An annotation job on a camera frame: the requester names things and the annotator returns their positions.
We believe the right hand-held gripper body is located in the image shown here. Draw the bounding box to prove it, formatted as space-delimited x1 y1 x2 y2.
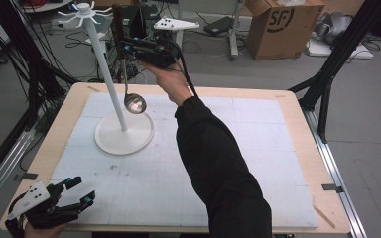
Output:
133 17 200 69

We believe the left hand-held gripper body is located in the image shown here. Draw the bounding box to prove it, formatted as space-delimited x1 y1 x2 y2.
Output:
7 180 80 230

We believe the white hook rack stand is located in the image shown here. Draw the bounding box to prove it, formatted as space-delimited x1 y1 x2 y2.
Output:
57 1 156 157

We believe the metal ladle with brown handle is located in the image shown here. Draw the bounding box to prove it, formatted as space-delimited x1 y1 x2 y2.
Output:
112 3 148 115

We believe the person's left hand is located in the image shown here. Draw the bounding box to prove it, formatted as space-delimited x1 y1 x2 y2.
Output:
23 221 68 238

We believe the person's right hand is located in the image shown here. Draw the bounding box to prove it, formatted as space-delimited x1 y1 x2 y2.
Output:
140 60 194 107

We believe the large black computer tower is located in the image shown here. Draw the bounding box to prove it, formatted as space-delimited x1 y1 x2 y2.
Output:
110 3 148 62

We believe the small black computer tower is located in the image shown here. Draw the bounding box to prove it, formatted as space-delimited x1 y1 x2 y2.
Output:
142 4 164 43

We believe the black flat device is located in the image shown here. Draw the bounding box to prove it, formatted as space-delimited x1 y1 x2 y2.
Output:
202 15 235 37

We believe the white metal stand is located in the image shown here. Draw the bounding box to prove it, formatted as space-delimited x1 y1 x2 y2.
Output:
174 0 246 60

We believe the white round table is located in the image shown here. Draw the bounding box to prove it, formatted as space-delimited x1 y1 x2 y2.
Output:
19 0 75 14

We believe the brown cardboard box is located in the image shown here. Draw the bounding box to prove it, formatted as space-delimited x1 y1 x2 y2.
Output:
245 0 326 61

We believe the white grid mat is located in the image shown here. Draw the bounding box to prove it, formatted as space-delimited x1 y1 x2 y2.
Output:
49 91 320 229

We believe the white flat board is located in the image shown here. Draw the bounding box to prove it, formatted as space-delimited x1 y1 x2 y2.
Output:
306 38 375 60

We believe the grey machine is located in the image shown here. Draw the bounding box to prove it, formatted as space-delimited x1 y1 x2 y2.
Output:
313 11 353 46

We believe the thin wooden stick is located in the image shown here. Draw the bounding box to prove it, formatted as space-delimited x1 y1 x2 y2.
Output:
312 204 336 230

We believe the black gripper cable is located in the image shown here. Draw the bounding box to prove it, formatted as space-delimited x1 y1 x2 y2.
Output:
165 38 199 99
4 194 27 238

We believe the aluminium rail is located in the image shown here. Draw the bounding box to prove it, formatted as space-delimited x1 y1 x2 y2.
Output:
302 108 368 238
0 128 38 219

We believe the black metal frame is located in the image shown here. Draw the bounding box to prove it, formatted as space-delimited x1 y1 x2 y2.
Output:
0 0 80 192
288 0 381 145

